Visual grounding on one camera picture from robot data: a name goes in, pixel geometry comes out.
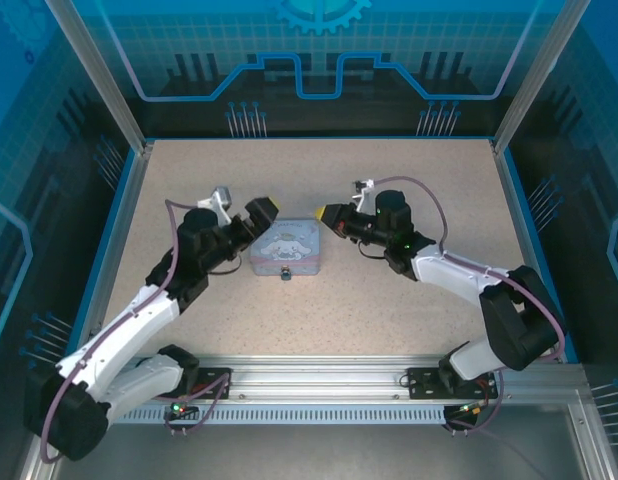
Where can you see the pastel cartoon dog tin box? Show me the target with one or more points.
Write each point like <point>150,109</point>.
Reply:
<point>289,250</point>

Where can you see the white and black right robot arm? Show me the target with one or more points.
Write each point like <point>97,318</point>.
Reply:
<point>454,272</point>

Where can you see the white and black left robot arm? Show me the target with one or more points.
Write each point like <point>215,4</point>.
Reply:
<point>134,325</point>

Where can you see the small blue padlock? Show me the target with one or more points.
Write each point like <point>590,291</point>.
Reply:
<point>286,273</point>

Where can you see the aluminium table side rail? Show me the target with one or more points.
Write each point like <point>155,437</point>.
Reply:
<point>121,215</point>
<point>527,250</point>

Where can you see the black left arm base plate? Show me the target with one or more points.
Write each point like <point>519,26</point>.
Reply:
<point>214,380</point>

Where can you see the aluminium mounting rail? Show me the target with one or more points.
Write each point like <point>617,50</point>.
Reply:
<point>314,380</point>

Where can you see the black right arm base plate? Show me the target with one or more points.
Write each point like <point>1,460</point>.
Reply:
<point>419,382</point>

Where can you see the aluminium frame post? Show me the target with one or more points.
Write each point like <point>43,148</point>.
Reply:
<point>534,75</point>
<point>99,75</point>

